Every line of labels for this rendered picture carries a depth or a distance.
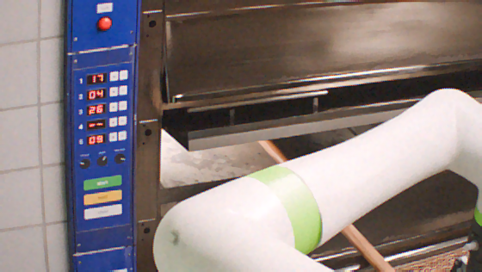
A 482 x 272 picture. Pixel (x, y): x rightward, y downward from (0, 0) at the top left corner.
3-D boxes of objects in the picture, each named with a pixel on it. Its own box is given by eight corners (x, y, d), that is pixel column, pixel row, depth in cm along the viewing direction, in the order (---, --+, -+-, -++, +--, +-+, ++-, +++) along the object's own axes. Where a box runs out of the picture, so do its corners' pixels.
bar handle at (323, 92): (188, 134, 216) (186, 132, 217) (327, 114, 228) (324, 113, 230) (188, 108, 214) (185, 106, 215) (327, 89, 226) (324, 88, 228)
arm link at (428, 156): (319, 270, 119) (327, 193, 113) (256, 226, 126) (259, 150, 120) (494, 165, 139) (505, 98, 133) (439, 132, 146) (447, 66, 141)
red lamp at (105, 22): (95, 31, 204) (96, 4, 201) (111, 28, 205) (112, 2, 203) (97, 34, 203) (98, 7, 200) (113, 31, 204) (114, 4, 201)
